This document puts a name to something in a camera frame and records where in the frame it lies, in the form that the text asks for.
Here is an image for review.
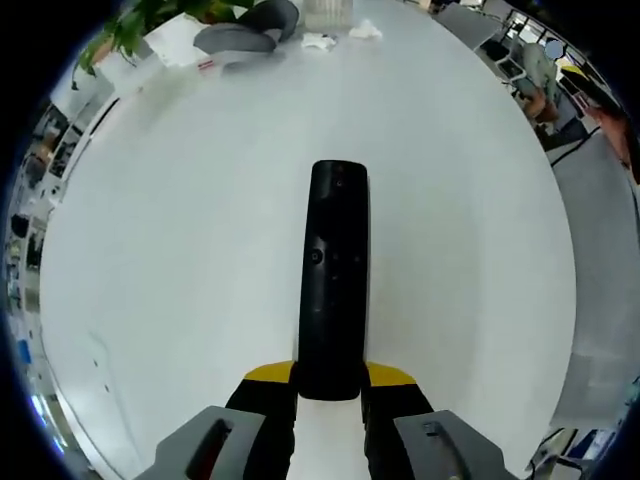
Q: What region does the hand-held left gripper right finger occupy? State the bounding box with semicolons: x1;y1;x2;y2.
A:
359;361;522;480

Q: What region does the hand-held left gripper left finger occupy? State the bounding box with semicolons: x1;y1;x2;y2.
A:
133;361;302;480

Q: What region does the black remote control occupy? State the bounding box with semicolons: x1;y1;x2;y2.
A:
296;159;373;402

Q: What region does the white office chair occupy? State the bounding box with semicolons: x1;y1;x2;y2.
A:
493;43;532;85

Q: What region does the crumpled white tissue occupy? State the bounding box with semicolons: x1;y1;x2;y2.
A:
347;18;384;43
299;32;340;52

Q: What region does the green potted plant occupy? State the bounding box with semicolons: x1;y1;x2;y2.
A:
73;0;262;77

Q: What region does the clear plastic container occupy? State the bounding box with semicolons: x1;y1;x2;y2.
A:
303;0;354;27

